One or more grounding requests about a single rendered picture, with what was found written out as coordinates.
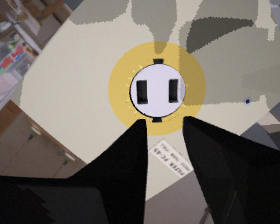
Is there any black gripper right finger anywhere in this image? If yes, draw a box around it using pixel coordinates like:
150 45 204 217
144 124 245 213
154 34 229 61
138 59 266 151
183 116 280 224

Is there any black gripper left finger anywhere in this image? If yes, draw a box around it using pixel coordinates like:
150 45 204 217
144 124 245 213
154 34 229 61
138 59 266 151
0 119 148 224

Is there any white round filter cartridge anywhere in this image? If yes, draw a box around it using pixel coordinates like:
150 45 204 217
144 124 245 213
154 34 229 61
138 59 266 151
129 59 185 117

